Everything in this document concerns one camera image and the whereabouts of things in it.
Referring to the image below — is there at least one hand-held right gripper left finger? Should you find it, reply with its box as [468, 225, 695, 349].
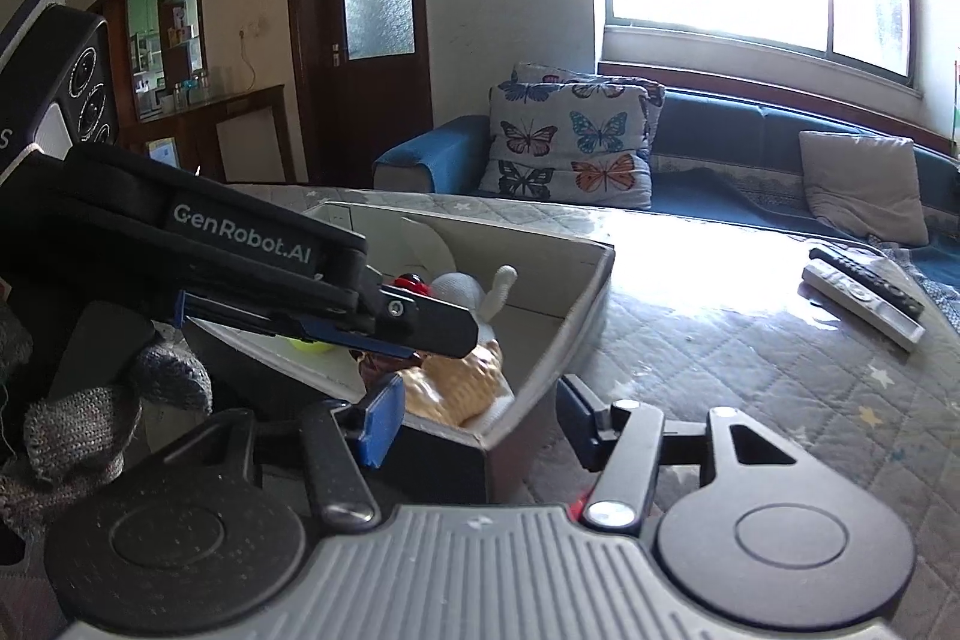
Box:
[154, 376, 407, 530]

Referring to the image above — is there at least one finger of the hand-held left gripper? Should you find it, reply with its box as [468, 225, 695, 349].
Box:
[352, 269, 482, 360]
[175, 290, 415, 358]

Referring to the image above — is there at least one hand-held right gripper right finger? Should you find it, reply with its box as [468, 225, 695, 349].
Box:
[555, 374, 826, 532]

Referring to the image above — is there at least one white plush rabbit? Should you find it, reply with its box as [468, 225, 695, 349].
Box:
[429, 265, 520, 420]

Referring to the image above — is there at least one black-haired doll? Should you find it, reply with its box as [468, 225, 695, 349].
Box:
[356, 271, 436, 387]

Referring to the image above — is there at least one brown figure toy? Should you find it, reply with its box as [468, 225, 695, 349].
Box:
[396, 340, 512, 429]

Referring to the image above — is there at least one dark cardboard box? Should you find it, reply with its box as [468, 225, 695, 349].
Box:
[184, 200, 617, 507]

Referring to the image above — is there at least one grey quilted desktop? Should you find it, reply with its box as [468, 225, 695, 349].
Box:
[225, 182, 960, 640]

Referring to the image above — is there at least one person's left hand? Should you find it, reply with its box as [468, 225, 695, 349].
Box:
[0, 302, 215, 536]

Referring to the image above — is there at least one dark wooden display cabinet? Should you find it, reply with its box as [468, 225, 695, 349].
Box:
[85, 0, 295, 185]

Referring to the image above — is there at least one white board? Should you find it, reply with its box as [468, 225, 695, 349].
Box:
[215, 107, 296, 185]

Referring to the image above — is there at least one butterfly print pillow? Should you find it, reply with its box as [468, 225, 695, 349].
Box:
[510, 61, 667, 146]
[478, 80, 655, 211]

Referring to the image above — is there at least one dark wooden door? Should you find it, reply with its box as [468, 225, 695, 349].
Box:
[283, 0, 437, 191]

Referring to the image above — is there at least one blue sofa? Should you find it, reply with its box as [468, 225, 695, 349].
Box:
[373, 85, 960, 285]

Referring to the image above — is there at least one white remote control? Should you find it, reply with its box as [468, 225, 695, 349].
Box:
[802, 260, 926, 354]

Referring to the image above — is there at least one black remote control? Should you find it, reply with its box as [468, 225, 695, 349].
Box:
[808, 245, 926, 318]

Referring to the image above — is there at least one grey cushion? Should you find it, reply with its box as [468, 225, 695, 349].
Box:
[798, 129, 932, 248]

